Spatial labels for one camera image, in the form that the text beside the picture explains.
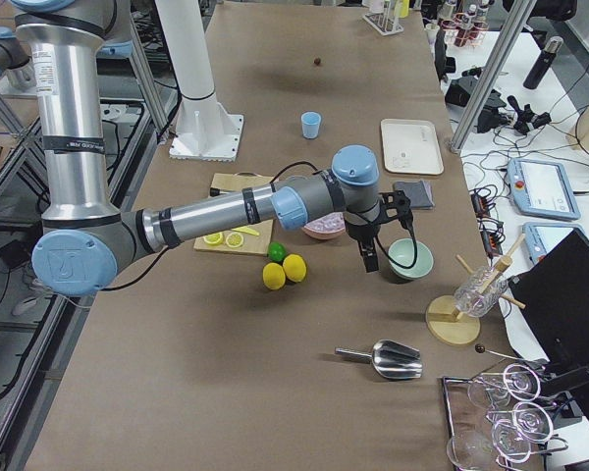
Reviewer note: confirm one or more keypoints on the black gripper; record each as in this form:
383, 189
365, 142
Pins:
360, 232

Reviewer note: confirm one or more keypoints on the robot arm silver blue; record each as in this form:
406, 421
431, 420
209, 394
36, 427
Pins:
87, 241

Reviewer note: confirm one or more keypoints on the wooden cup stand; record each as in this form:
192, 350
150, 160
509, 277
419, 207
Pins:
451, 326

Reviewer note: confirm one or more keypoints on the metal ice scoop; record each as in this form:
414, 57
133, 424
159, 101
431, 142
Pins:
391, 360

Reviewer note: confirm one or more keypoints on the light blue plastic cup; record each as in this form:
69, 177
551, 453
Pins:
310, 124

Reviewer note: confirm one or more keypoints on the mint green bowl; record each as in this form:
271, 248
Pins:
406, 264

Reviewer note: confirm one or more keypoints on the pink bowl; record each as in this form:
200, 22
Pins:
328, 227

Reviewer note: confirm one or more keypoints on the yellow lemon far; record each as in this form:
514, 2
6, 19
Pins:
295, 268

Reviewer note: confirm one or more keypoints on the yellow lemon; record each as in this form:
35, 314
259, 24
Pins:
295, 268
273, 276

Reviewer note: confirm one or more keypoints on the grey folded cloth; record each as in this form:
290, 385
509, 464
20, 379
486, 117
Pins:
418, 192

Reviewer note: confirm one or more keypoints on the green lime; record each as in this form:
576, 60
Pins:
276, 252

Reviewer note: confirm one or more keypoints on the yellow lemon near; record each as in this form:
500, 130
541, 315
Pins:
273, 276

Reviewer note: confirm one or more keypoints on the clear glass mug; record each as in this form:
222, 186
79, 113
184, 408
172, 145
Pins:
480, 292

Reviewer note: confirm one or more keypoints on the wooden cutting board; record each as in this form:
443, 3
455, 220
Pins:
252, 244

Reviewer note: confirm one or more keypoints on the cream rabbit tray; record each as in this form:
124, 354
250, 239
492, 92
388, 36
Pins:
411, 147

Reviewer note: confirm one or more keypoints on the yellow plastic knife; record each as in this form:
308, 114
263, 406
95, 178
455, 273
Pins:
246, 230

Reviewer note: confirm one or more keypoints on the lemon slice right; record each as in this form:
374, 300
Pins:
234, 240

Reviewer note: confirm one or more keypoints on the lemon slice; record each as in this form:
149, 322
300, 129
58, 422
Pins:
234, 240
214, 239

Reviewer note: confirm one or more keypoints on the lemon slice left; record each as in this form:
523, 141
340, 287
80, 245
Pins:
214, 239

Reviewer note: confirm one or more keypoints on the teach pendant near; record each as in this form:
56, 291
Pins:
541, 238

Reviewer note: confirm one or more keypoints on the teach pendant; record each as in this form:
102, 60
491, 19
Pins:
541, 238
542, 189

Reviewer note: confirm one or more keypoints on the teach pendant far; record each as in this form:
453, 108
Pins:
542, 189

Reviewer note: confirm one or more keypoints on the black monitor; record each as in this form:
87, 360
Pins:
556, 297

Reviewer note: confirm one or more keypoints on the wine glass rack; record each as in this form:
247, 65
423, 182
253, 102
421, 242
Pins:
497, 421

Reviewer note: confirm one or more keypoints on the black thermos bottle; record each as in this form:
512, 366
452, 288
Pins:
543, 62

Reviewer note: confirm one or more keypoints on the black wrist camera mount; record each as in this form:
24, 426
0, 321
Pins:
395, 205

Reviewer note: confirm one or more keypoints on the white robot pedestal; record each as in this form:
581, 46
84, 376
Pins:
204, 129

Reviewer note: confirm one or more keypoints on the white wire cup rack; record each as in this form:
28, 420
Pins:
383, 16

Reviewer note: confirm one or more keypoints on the aluminium frame post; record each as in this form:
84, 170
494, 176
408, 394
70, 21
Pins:
518, 15

